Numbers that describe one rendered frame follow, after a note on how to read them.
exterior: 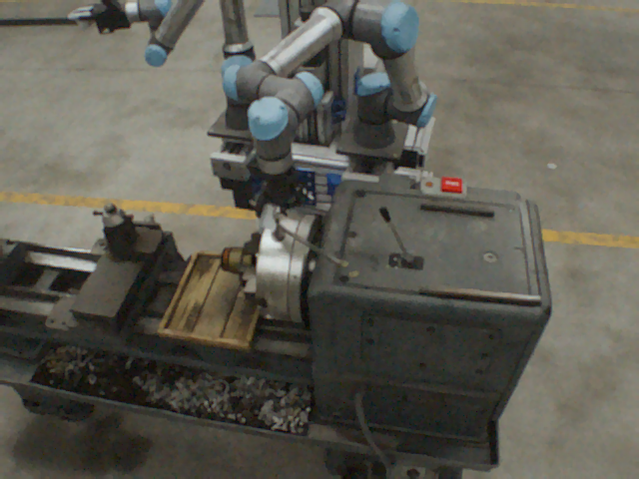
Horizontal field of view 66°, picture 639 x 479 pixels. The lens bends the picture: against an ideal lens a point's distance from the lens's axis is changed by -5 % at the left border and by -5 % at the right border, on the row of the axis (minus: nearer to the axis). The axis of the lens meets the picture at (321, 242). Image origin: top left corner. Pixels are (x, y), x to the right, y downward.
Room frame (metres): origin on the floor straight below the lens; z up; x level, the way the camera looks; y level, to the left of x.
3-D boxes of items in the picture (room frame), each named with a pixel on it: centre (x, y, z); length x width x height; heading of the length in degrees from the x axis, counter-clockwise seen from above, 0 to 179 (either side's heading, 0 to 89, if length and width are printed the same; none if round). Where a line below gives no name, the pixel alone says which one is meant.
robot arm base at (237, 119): (1.71, 0.26, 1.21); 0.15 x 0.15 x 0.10
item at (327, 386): (0.96, -0.29, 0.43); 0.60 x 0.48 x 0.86; 77
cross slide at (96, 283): (1.17, 0.68, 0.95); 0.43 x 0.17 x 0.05; 167
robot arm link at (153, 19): (1.83, 0.54, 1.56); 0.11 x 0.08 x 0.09; 93
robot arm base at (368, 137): (1.55, -0.21, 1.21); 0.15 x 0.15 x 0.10
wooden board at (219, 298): (1.08, 0.34, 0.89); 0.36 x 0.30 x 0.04; 167
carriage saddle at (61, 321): (1.17, 0.73, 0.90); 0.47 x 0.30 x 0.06; 167
